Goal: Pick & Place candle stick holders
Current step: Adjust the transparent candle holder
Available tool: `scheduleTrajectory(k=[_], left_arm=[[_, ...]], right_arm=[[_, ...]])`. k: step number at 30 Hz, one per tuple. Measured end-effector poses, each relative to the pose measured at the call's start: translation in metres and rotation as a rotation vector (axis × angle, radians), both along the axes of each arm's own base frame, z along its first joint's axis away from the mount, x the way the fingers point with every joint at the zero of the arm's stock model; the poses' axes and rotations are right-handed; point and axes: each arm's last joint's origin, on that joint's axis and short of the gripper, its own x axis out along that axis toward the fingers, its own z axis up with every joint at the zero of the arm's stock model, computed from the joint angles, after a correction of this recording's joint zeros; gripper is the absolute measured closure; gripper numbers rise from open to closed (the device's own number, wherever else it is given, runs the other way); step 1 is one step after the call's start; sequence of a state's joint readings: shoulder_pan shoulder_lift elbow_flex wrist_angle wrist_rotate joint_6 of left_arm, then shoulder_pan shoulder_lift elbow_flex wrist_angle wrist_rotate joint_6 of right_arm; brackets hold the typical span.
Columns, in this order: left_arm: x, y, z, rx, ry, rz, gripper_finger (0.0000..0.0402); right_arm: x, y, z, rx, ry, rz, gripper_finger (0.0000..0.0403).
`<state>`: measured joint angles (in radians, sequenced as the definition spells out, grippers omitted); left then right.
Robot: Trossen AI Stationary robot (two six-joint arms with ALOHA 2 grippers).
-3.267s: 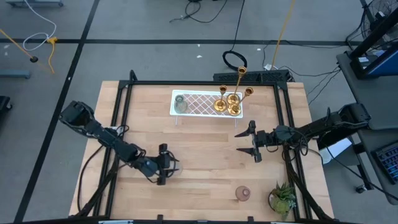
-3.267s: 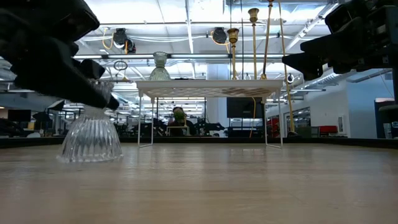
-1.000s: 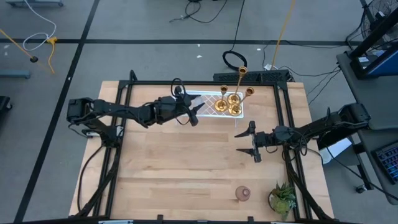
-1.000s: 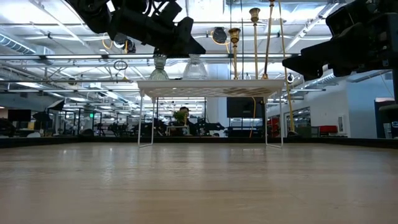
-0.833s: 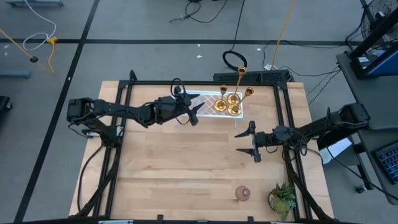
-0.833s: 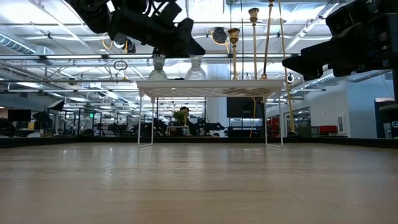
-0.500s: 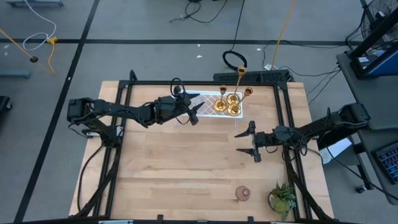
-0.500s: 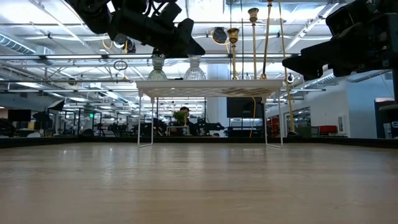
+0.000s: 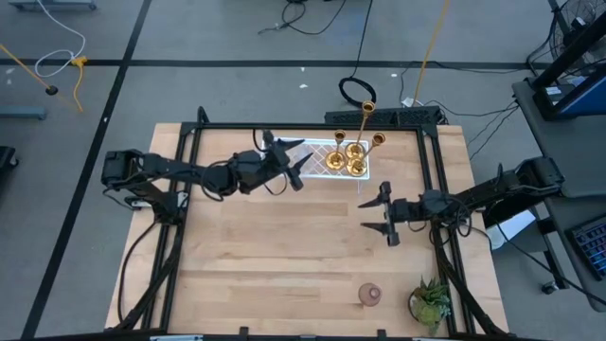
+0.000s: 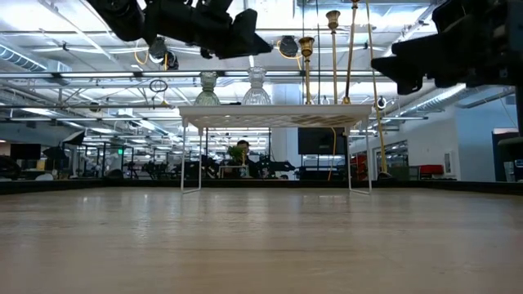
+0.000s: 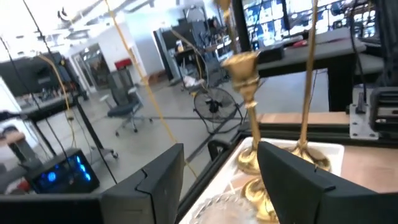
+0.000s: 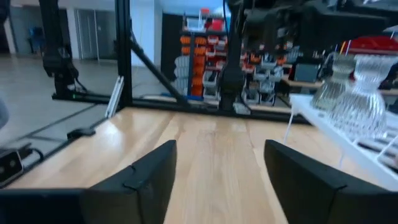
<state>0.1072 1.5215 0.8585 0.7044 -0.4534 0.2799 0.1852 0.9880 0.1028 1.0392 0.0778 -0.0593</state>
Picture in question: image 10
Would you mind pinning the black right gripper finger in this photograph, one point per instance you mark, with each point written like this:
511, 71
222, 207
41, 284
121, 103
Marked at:
412, 61

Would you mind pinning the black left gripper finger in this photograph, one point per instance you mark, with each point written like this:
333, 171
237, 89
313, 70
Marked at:
243, 38

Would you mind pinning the clear glass candle holder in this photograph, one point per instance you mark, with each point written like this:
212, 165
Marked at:
256, 97

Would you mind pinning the green glass candle holder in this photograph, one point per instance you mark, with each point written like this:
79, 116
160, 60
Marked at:
207, 98

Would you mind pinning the short gold candlestick holder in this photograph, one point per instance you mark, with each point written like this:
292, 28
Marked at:
307, 73

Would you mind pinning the medium gold candlestick holder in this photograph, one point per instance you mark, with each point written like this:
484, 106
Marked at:
333, 61

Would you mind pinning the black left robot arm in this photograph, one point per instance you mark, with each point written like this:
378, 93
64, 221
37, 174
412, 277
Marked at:
118, 16

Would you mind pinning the tall gold candlestick holder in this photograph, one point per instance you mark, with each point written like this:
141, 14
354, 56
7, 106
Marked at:
351, 49

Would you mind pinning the white lattice shelf rack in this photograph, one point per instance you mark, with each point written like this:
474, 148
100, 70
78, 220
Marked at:
278, 110

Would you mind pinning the person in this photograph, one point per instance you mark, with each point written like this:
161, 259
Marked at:
244, 147

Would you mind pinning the red cabinet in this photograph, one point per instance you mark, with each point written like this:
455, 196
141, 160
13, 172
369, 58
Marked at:
431, 169

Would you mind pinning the green plant in white pot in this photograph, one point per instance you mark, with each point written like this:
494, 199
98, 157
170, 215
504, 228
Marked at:
236, 153

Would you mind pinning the black wall screen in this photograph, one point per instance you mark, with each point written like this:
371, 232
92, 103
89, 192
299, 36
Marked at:
322, 141

